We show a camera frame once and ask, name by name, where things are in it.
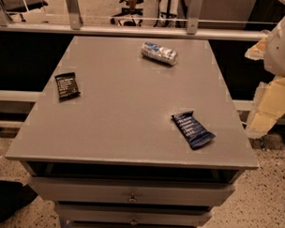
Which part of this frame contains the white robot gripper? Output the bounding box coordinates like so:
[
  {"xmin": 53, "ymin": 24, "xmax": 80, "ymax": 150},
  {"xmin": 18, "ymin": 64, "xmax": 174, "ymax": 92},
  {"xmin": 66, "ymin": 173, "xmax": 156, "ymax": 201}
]
[{"xmin": 245, "ymin": 17, "xmax": 285, "ymax": 139}]

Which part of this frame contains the blue rxbar blueberry wrapper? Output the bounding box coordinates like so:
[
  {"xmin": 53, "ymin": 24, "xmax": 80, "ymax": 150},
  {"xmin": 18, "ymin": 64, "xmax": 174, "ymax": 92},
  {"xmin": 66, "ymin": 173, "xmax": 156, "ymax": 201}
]
[{"xmin": 172, "ymin": 110, "xmax": 216, "ymax": 150}]

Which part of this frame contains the black rxbar chocolate wrapper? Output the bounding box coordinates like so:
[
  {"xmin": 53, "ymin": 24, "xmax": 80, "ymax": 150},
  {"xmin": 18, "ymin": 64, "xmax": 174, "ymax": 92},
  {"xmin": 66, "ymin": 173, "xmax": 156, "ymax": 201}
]
[{"xmin": 54, "ymin": 72, "xmax": 81, "ymax": 101}]

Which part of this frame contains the silver blue drink can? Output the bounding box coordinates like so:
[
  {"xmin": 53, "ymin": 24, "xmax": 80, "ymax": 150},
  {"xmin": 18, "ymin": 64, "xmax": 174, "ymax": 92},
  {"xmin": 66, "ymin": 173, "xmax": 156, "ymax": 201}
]
[{"xmin": 141, "ymin": 42, "xmax": 177, "ymax": 66}]

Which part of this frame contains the grey drawer cabinet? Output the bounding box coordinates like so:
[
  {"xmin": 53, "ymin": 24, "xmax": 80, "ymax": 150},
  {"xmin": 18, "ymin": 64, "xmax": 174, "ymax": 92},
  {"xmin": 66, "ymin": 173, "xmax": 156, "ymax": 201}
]
[{"xmin": 7, "ymin": 37, "xmax": 257, "ymax": 228}]

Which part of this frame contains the black office chair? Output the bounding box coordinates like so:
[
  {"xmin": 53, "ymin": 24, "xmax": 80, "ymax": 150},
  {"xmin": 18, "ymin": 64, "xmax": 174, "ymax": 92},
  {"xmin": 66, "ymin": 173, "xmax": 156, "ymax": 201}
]
[{"xmin": 110, "ymin": 0, "xmax": 143, "ymax": 24}]

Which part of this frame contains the metal railing beam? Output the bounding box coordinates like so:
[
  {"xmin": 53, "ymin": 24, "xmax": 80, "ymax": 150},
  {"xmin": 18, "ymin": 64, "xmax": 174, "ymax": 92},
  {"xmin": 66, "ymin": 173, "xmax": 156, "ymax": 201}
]
[{"xmin": 0, "ymin": 23, "xmax": 268, "ymax": 41}]

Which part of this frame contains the middle grey drawer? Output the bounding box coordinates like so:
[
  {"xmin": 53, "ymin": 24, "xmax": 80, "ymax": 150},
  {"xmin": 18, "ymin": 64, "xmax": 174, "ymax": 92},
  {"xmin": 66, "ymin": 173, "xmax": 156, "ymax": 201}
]
[{"xmin": 55, "ymin": 204, "xmax": 211, "ymax": 227}]

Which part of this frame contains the grey drawer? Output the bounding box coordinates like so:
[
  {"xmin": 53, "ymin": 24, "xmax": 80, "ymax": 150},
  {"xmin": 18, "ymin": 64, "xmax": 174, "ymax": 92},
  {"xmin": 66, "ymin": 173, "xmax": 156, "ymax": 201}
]
[
  {"xmin": 28, "ymin": 176, "xmax": 234, "ymax": 206},
  {"xmin": 55, "ymin": 204, "xmax": 211, "ymax": 227}
]

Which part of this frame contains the top grey drawer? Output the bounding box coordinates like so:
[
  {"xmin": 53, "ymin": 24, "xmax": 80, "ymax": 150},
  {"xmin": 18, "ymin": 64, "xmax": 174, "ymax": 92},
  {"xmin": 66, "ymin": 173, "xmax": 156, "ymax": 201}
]
[{"xmin": 28, "ymin": 176, "xmax": 234, "ymax": 206}]

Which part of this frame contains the grey chair at left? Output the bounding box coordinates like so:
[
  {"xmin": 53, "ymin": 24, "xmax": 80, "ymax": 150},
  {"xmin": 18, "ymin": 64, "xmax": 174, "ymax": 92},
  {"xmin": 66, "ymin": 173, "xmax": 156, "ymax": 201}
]
[{"xmin": 1, "ymin": 0, "xmax": 48, "ymax": 22}]

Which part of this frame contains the black object at left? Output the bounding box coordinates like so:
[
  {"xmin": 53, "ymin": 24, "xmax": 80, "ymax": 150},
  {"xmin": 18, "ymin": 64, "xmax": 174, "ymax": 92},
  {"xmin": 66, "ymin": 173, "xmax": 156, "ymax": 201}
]
[{"xmin": 0, "ymin": 119, "xmax": 41, "ymax": 225}]

